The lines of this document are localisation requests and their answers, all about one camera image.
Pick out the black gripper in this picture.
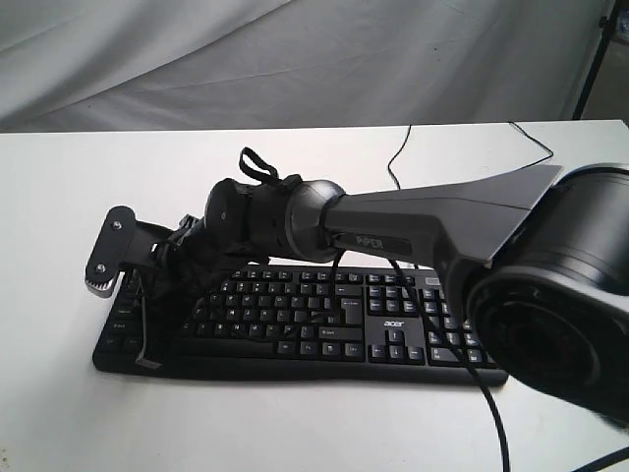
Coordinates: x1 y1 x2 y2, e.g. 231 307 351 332
136 215 268 370

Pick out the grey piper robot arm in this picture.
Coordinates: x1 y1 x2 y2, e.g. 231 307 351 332
137 148 628 424

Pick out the black acer keyboard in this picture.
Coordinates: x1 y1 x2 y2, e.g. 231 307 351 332
92 265 507 386

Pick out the grey backdrop cloth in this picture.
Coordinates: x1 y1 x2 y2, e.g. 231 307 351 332
1 1 612 132

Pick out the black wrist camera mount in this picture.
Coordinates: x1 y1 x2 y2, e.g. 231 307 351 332
85 206 173 299

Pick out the black keyboard cable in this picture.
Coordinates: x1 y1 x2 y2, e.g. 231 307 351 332
387 121 555 191

